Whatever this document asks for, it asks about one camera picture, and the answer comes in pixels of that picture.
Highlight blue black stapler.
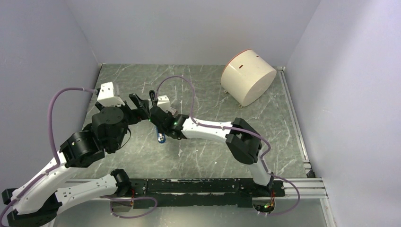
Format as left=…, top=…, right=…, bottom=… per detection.
left=149, top=90, right=167, bottom=144

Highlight red white staple box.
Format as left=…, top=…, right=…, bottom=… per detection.
left=170, top=107, right=177, bottom=115

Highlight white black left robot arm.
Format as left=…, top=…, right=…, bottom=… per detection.
left=2, top=94, right=149, bottom=227

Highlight cream cylindrical container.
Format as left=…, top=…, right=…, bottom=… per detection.
left=220, top=49, right=277, bottom=107

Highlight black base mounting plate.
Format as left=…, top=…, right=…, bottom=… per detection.
left=111, top=178, right=285, bottom=209

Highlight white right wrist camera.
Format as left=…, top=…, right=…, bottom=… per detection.
left=157, top=95, right=171, bottom=113

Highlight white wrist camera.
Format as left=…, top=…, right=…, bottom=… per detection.
left=157, top=95, right=171, bottom=113
left=97, top=82, right=125, bottom=107

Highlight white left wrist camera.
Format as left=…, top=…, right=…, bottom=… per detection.
left=97, top=82, right=125, bottom=107

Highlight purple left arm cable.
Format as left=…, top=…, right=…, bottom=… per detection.
left=0, top=87, right=158, bottom=227

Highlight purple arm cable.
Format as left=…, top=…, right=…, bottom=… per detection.
left=0, top=87, right=158, bottom=227
left=155, top=75, right=301, bottom=217

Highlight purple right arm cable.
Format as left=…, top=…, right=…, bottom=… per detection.
left=155, top=75, right=301, bottom=217

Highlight aluminium frame rail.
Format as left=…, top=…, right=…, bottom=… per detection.
left=55, top=64, right=330, bottom=227

